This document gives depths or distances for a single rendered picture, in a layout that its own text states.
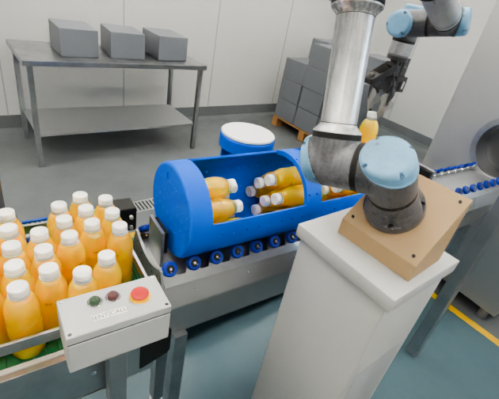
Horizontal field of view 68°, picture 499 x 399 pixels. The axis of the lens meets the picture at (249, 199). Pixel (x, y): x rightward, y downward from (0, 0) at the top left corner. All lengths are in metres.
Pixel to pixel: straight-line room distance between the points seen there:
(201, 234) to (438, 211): 0.60
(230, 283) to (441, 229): 0.63
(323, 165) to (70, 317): 0.61
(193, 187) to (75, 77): 3.53
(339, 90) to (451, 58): 5.34
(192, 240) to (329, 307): 0.41
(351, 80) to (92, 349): 0.77
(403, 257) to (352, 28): 0.54
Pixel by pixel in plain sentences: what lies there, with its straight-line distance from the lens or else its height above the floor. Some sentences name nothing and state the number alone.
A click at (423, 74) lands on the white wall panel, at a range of 6.35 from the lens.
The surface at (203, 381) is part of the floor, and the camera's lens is 2.02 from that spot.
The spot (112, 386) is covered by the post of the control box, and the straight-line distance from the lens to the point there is 1.00.
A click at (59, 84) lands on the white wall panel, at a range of 4.40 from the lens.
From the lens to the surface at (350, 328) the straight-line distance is 1.05.
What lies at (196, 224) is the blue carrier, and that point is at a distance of 0.97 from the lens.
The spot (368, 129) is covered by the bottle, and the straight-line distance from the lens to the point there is 1.43.
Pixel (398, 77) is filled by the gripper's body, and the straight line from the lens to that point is 1.42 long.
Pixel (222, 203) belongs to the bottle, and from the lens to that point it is 1.08.
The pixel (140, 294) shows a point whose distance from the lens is 0.81.
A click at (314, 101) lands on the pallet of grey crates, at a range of 4.83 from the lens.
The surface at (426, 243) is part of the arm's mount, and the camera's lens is 0.98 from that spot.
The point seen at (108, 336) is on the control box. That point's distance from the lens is 0.80.
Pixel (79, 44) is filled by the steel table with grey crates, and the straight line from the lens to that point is 3.56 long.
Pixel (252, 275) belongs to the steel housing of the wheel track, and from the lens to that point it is 1.26.
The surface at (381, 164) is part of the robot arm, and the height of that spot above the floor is 1.42.
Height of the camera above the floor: 1.70
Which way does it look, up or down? 30 degrees down
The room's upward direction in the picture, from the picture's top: 12 degrees clockwise
